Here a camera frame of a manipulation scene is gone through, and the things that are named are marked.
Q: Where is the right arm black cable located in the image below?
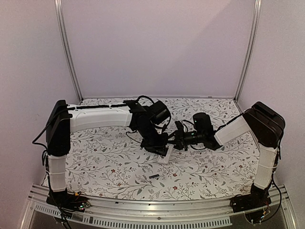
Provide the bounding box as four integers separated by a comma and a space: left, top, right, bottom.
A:
181, 119, 210, 151

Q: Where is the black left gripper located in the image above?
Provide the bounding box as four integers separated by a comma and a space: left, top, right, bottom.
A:
137, 125, 169, 156

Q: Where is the floral patterned table mat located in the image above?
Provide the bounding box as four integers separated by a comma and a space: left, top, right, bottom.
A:
65, 98, 259, 201

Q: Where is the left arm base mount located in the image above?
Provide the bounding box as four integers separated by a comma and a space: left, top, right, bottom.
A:
46, 188, 91, 212

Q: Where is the aluminium frame post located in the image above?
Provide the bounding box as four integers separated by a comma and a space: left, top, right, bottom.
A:
234, 0, 262, 102
54, 0, 83, 102

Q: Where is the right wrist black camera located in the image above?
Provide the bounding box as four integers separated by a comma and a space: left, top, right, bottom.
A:
174, 121, 184, 135

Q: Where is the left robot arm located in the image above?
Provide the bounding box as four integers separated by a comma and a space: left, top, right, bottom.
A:
32, 99, 171, 207

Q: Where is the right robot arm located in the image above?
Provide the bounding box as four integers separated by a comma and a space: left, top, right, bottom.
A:
173, 102, 285, 208

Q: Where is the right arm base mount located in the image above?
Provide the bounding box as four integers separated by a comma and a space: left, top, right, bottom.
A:
230, 192, 271, 225

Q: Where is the front aluminium rail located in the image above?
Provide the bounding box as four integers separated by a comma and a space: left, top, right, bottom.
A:
21, 185, 297, 229

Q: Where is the black battery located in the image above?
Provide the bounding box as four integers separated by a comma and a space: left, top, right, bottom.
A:
149, 174, 160, 179

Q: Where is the right aluminium frame post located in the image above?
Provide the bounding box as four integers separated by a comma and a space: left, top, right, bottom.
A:
234, 0, 262, 102

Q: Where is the left aluminium frame post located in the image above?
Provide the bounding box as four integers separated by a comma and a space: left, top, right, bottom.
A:
54, 0, 83, 102

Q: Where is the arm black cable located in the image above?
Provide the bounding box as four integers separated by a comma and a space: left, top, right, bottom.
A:
181, 119, 210, 151
126, 95, 167, 144

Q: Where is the white remote control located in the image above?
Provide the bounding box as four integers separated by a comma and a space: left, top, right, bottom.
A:
157, 145, 173, 165

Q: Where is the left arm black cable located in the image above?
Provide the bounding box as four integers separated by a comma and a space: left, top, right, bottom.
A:
126, 95, 167, 144

